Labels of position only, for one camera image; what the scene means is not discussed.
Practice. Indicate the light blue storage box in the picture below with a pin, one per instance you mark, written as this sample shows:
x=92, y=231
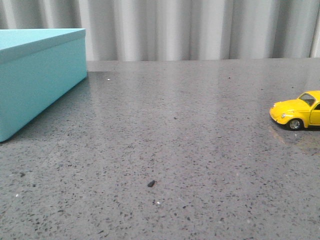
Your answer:
x=37, y=67

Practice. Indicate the grey pleated curtain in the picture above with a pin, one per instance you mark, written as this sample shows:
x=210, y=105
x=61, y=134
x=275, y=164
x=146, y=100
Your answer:
x=171, y=30

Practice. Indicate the yellow beetle toy car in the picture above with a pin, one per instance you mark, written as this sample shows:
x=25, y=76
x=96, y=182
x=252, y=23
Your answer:
x=299, y=113

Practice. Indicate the small black debris piece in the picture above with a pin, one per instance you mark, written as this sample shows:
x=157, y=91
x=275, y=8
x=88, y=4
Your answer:
x=151, y=183

